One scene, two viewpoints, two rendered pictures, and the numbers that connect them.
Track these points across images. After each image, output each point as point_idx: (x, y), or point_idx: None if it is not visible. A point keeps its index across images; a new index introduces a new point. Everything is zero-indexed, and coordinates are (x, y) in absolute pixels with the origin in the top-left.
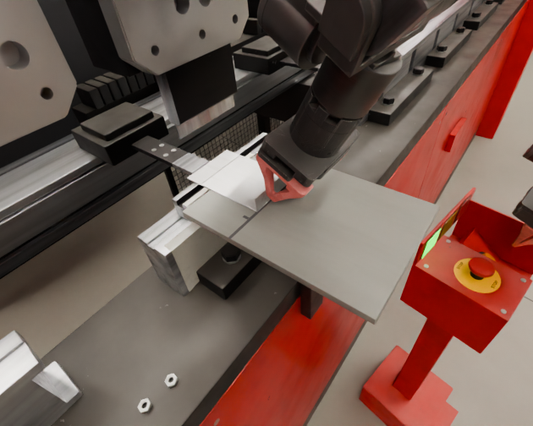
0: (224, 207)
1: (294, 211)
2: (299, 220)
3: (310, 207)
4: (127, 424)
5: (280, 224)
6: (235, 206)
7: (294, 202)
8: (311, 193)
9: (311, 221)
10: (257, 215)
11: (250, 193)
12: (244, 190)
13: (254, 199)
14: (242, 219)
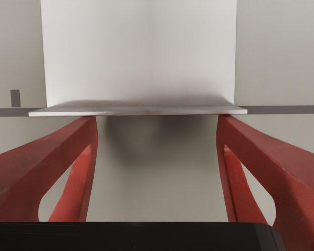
0: (7, 18)
1: (107, 191)
2: (89, 216)
3: (144, 216)
4: None
5: (50, 188)
6: (29, 44)
7: (137, 172)
8: (194, 188)
9: None
10: (41, 119)
11: (94, 46)
12: (91, 19)
13: (77, 74)
14: (4, 95)
